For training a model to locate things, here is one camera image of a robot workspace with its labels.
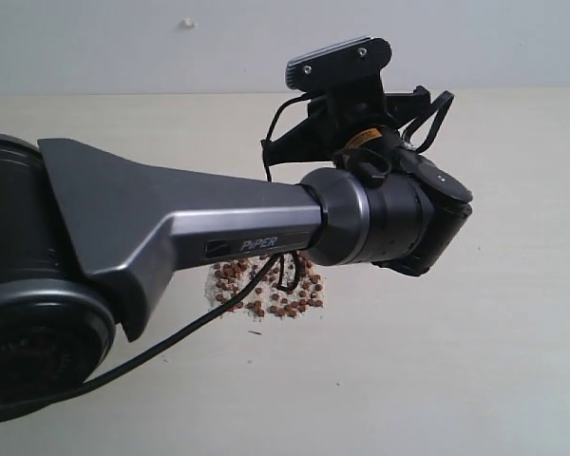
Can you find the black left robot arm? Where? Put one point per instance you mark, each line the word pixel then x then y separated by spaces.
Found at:
pixel 89 240

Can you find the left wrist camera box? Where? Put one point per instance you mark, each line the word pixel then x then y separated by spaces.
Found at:
pixel 338 64

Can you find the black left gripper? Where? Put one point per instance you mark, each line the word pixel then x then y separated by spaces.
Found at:
pixel 316 138

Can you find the pile of brown pellets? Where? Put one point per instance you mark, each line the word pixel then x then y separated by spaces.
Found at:
pixel 290 288

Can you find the small white wall fixture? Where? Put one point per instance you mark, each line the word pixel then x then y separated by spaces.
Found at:
pixel 188 23

